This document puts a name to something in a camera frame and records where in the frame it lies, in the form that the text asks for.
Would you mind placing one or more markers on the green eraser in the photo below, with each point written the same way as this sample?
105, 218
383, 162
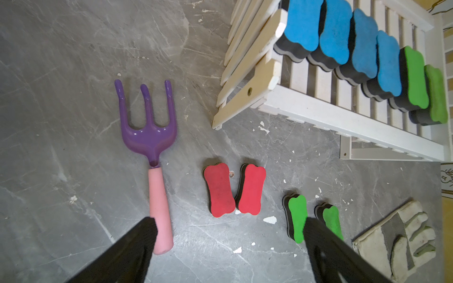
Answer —
295, 207
436, 113
414, 95
329, 215

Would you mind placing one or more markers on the grey work glove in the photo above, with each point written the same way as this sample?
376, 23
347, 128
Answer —
399, 244

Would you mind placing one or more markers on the blue eraser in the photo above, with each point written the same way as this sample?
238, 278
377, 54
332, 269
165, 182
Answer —
362, 43
334, 29
387, 84
301, 35

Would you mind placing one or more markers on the red eraser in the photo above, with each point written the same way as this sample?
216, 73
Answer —
250, 189
217, 178

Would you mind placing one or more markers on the purple garden fork pink handle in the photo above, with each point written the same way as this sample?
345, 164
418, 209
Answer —
151, 141

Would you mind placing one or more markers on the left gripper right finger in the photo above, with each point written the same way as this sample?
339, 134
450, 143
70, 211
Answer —
333, 261

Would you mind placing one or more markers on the white two-tier slatted shelf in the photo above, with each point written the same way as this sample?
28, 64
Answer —
256, 76

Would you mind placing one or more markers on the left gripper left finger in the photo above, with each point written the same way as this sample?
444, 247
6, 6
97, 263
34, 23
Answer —
127, 260

